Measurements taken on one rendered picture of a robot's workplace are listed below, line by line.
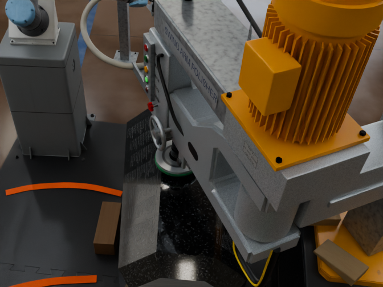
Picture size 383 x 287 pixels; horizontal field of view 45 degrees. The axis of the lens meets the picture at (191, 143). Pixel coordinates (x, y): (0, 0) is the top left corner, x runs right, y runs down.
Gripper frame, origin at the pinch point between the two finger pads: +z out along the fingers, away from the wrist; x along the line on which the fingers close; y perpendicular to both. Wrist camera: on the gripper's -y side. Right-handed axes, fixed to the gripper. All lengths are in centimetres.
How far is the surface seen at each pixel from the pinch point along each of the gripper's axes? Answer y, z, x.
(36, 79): 37, 50, 57
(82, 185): -19, 100, 75
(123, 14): 59, 105, -53
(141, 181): -56, 12, 75
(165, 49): -40, -67, 58
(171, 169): -65, -6, 68
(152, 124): -49, -35, 69
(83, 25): 16.1, -8.2, 40.0
